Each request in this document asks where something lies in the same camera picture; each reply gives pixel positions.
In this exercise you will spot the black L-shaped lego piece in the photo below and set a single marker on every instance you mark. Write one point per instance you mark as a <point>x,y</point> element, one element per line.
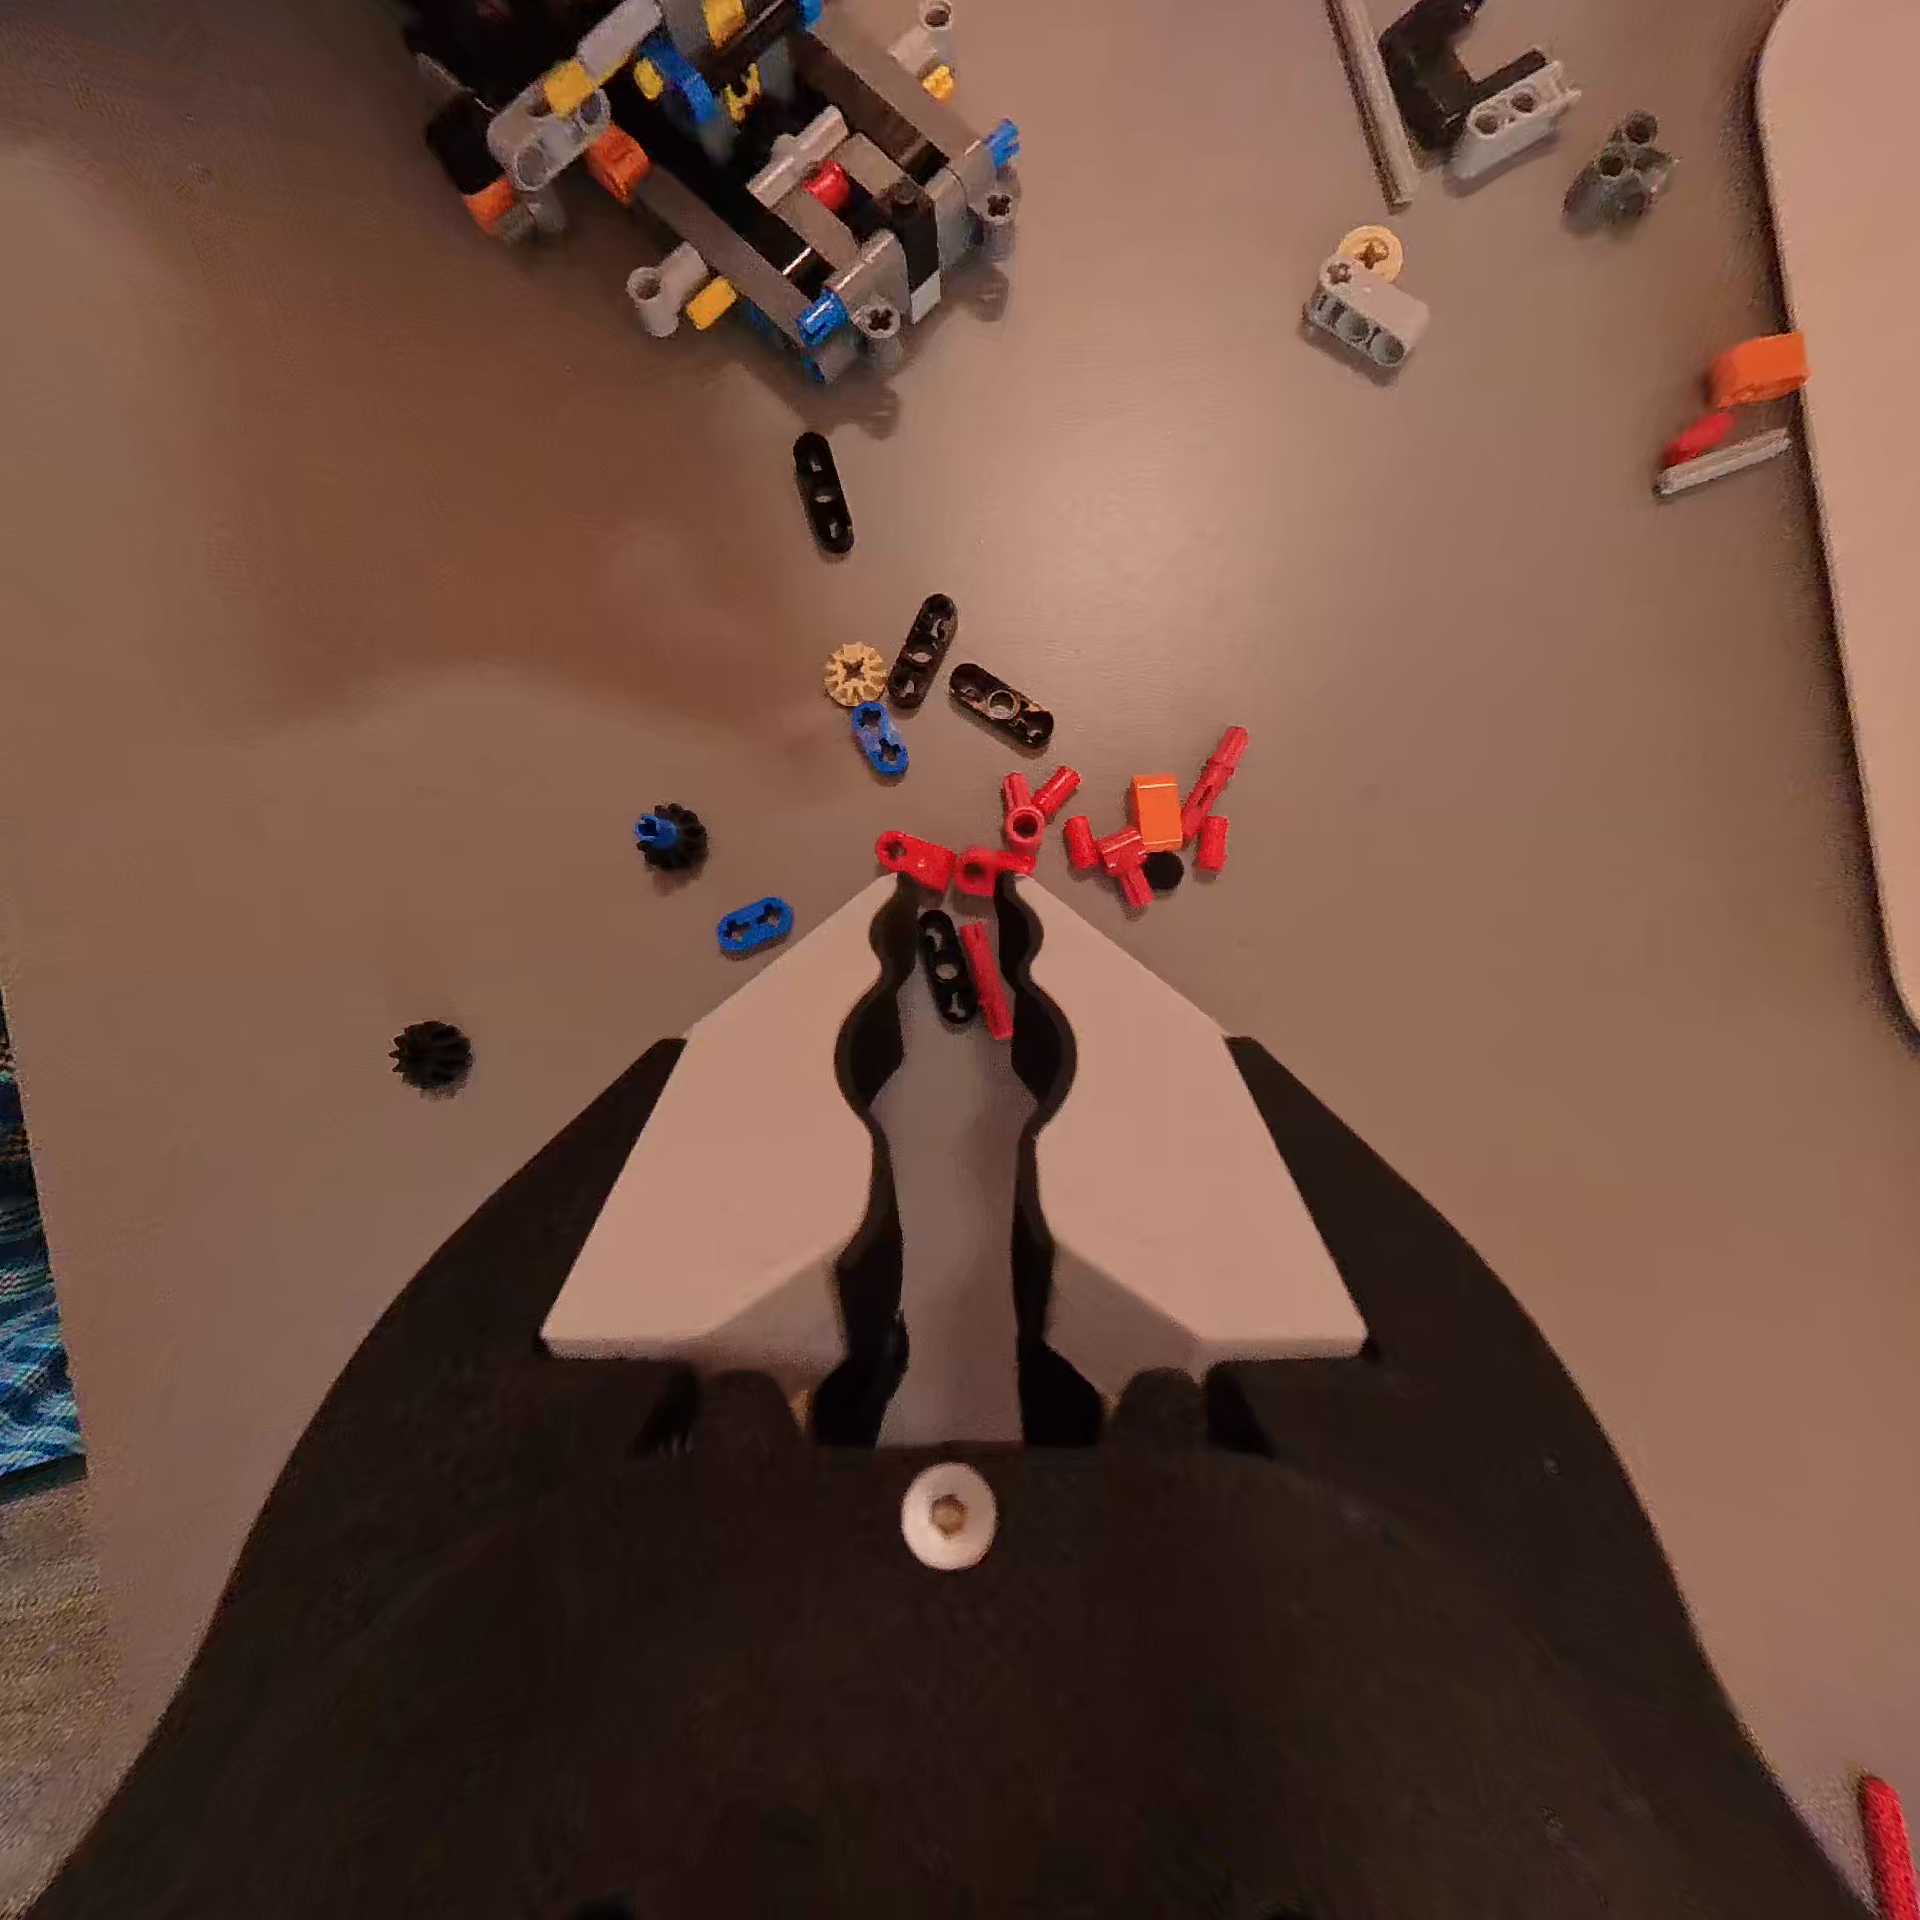
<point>1435,68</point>

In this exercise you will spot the black lego gear with blue pin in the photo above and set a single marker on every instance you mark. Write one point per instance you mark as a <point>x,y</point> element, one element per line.
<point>671,837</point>

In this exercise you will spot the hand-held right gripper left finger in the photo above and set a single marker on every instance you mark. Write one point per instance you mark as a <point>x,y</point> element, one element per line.
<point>722,1185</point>

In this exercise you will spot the blue thin lego liftarm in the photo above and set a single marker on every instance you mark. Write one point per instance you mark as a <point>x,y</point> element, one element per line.
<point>752,927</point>
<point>878,739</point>

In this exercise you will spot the tan round lego bush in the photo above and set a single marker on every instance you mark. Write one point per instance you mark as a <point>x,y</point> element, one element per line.
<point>1367,252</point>

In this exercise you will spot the short grey lego axle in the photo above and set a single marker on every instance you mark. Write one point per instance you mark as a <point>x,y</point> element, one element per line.
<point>1722,465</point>

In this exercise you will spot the small red lego pin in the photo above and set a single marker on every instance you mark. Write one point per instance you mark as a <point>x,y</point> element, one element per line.
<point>1127,867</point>
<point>1079,839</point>
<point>1213,845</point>
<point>1694,438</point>

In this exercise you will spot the person's plaid shirt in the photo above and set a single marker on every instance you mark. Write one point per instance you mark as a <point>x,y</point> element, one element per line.
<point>30,1307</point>

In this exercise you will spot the long thin red lego axle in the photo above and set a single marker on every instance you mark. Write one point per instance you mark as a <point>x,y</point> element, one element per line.
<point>1882,1846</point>

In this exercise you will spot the black thin lego liftarm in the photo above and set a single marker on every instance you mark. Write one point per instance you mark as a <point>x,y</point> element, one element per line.
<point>920,651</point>
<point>946,968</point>
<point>1003,705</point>
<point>821,493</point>

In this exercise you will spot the short light grey lego beam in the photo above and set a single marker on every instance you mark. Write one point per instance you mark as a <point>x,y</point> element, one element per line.
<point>1517,118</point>

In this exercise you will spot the orange lego connector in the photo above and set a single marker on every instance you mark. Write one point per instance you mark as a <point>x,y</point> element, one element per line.
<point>1758,369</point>

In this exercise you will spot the long red lego pin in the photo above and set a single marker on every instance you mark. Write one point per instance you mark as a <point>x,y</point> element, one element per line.
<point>1215,780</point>

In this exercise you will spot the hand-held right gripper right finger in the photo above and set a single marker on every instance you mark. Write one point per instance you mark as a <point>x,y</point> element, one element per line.
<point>1184,1185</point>

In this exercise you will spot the multicoloured lego vehicle chassis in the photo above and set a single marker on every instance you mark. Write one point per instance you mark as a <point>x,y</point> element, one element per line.
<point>780,166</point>

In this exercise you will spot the black round lego piece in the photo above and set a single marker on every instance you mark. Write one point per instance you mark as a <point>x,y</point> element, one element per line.
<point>1165,870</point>

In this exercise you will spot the orange lego block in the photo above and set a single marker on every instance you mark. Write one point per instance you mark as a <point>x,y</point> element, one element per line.
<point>1155,811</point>

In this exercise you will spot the light grey three-hole lego beam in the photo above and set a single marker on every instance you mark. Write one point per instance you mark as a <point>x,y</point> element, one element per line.
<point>1365,319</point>

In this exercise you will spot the red lego connector with stem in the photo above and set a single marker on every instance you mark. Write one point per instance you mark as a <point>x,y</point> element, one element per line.
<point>1027,811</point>

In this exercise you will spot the red lego axle connector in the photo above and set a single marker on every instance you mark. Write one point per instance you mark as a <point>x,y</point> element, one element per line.
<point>915,859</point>
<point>990,867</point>

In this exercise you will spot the tan lego gear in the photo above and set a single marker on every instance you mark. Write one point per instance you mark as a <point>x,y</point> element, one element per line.
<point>855,676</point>

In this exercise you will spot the white book stand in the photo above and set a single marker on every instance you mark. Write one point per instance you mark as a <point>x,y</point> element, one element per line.
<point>1861,451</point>

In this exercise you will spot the dark grey lego connector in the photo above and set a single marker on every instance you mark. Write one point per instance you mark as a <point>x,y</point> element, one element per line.
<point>1622,167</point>

